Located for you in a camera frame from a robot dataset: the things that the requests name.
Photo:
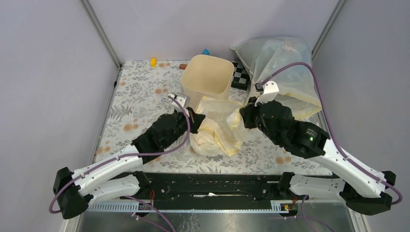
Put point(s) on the beige plastic trash bin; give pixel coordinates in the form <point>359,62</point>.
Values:
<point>209,76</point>

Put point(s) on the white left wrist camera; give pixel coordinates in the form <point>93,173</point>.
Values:
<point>179,102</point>

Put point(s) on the brown cylinder block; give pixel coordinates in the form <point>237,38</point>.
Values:
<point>182,66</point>

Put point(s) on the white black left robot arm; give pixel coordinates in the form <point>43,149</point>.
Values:
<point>76,190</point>

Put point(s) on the black white checkerboard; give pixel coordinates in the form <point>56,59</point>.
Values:
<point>241,77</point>

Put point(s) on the large bag of trash bags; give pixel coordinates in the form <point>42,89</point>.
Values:
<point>264,56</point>

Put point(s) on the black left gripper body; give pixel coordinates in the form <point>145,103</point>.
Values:
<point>182,124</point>

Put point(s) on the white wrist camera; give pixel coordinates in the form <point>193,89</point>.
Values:
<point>179,102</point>
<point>268,92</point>

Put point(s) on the yellow translucent trash bag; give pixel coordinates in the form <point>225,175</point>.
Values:
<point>222,131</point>

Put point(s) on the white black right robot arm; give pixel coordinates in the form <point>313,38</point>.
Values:
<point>361,188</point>

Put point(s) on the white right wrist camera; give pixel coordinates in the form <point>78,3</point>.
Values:
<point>268,92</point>

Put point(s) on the floral patterned table mat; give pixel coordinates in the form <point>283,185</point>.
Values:
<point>141,97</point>

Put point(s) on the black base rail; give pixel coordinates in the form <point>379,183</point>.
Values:
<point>174,191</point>

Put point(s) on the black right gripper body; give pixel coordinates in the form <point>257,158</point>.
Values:
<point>276,139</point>

